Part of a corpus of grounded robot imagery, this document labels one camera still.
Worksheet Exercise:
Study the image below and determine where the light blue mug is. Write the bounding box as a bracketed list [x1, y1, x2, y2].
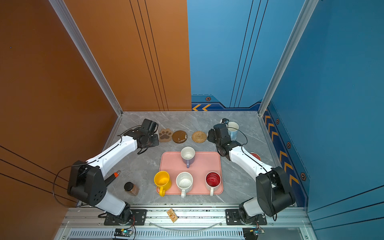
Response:
[227, 122, 239, 141]

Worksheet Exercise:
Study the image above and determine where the cork paw print coaster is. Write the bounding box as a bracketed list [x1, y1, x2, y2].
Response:
[159, 129, 173, 143]

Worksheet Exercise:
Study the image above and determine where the woven rattan round coaster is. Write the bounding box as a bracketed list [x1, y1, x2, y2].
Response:
[192, 131, 207, 144]

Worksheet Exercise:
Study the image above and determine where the dark brown round coaster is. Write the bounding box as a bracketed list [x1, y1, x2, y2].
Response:
[172, 130, 188, 144]

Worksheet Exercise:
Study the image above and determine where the purple mug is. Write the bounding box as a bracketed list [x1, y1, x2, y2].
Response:
[181, 147, 196, 168]

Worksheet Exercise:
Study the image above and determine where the white mug red inside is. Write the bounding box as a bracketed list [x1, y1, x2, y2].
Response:
[205, 172, 222, 196]

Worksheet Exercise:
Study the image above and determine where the yellow mug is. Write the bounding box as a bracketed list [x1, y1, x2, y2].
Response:
[154, 171, 172, 197]

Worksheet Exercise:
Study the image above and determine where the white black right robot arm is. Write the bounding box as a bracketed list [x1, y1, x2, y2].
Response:
[208, 123, 296, 225]

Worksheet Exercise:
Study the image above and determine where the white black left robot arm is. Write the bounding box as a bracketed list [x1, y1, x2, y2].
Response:
[67, 119, 159, 225]

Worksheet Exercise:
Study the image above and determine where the pink rectangular tray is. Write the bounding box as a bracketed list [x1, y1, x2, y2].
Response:
[159, 152, 222, 196]

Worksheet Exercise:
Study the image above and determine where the orange black utility knife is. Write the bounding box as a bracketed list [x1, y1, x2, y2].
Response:
[105, 171, 121, 186]

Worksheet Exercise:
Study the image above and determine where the brown lidded small jar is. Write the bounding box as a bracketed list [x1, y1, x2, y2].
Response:
[124, 182, 140, 196]

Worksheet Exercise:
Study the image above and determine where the white speckled mug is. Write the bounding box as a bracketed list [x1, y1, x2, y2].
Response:
[176, 172, 194, 199]

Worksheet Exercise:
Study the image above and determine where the small brown circuit board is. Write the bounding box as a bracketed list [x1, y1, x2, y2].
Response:
[167, 209, 179, 223]

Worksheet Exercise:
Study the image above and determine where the green controller board left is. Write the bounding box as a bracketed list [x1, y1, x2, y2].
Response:
[114, 229, 134, 240]

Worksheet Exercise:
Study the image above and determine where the black controller board right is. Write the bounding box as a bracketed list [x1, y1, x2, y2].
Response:
[243, 228, 262, 240]

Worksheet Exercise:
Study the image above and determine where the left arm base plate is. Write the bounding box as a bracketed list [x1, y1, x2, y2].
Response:
[104, 209, 147, 226]

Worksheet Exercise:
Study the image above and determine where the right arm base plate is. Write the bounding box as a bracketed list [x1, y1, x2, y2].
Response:
[225, 209, 268, 226]

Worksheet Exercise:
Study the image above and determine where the aluminium corner post left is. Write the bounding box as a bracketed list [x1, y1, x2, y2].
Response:
[49, 0, 124, 117]

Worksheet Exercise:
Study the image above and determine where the aluminium corner post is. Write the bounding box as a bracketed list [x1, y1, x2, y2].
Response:
[49, 0, 124, 117]
[258, 0, 319, 117]

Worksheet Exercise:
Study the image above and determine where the aluminium corner post right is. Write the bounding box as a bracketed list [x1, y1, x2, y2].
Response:
[258, 0, 319, 117]

